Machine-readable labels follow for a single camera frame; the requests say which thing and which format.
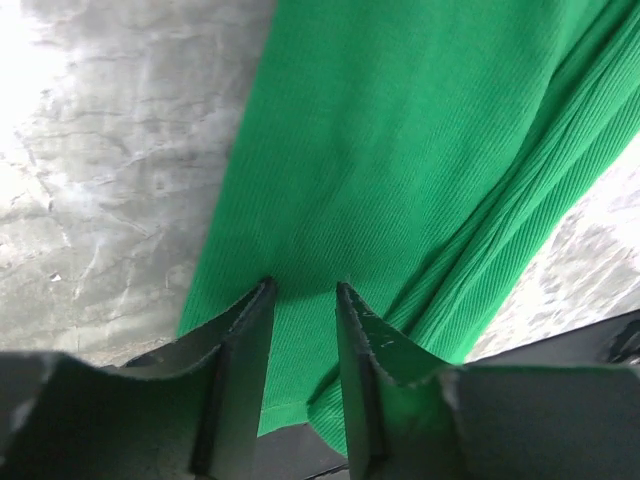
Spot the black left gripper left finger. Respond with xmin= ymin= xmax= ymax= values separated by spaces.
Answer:
xmin=1 ymin=278 xmax=277 ymax=479

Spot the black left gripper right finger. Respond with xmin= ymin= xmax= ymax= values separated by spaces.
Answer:
xmin=336 ymin=283 xmax=639 ymax=480

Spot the green tank top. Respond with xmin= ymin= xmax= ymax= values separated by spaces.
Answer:
xmin=179 ymin=0 xmax=639 ymax=451

